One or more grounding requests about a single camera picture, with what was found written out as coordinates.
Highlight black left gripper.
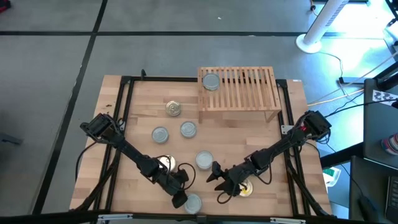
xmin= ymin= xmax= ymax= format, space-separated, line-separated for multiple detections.
xmin=155 ymin=169 xmax=190 ymax=210

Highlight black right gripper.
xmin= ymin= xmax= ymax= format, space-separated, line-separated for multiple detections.
xmin=206 ymin=161 xmax=259 ymax=196

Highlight green label tuna can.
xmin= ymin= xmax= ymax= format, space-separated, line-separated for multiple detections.
xmin=195 ymin=150 xmax=215 ymax=171
xmin=151 ymin=126 xmax=170 ymax=144
xmin=201 ymin=72 xmax=221 ymax=92
xmin=183 ymin=193 xmax=203 ymax=215
xmin=180 ymin=121 xmax=198 ymax=139

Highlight blue label seafood can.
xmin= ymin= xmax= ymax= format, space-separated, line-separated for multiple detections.
xmin=157 ymin=154 xmax=177 ymax=172
xmin=238 ymin=179 xmax=254 ymax=198
xmin=164 ymin=100 xmax=182 ymax=118

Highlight wooden slatted shelf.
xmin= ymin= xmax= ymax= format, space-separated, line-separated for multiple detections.
xmin=197 ymin=65 xmax=282 ymax=124

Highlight green and white packet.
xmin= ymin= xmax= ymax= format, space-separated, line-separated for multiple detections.
xmin=322 ymin=166 xmax=342 ymax=187

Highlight black horizontal bar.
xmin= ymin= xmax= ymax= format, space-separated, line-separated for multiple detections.
xmin=0 ymin=210 xmax=398 ymax=224

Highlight black computer mouse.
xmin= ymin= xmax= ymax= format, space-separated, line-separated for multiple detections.
xmin=357 ymin=195 xmax=379 ymax=220

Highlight black desk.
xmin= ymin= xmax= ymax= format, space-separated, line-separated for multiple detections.
xmin=348 ymin=155 xmax=398 ymax=224
xmin=363 ymin=77 xmax=398 ymax=170

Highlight white tower fan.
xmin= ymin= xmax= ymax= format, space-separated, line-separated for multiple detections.
xmin=295 ymin=0 xmax=351 ymax=54

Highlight black keyboard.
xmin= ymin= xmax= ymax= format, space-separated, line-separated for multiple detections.
xmin=384 ymin=175 xmax=398 ymax=215

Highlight multicoloured striped roll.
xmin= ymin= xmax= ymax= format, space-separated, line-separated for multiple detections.
xmin=381 ymin=133 xmax=398 ymax=156

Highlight grey floor plate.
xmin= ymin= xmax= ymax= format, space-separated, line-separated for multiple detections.
xmin=0 ymin=132 xmax=24 ymax=146

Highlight white fiducial marker sheet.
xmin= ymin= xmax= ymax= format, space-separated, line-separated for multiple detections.
xmin=372 ymin=89 xmax=398 ymax=106

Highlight long silver mounting bracket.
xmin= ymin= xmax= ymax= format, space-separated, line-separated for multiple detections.
xmin=269 ymin=217 xmax=307 ymax=224
xmin=98 ymin=213 xmax=133 ymax=222

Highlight black arm base cable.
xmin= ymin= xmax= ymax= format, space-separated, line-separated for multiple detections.
xmin=75 ymin=139 xmax=103 ymax=183

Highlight black metal table frame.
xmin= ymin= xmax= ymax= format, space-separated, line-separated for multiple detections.
xmin=70 ymin=74 xmax=335 ymax=218

